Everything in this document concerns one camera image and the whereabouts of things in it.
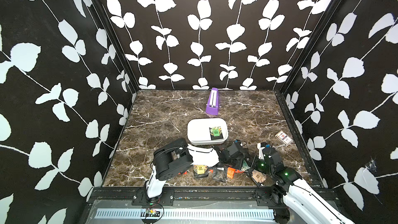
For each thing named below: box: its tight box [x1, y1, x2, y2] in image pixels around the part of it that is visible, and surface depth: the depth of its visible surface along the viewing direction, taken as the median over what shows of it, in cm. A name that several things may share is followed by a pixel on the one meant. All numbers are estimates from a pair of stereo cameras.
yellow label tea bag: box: [196, 164, 205, 175], surface depth 83 cm
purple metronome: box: [205, 87, 222, 116], surface depth 103 cm
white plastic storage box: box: [187, 118, 229, 146], surface depth 98 cm
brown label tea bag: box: [251, 169, 267, 183], surface depth 81 cm
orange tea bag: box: [226, 166, 236, 180], surface depth 83 cm
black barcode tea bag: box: [212, 166, 228, 182], surface depth 83 cm
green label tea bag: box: [208, 126, 224, 140], surface depth 98 cm
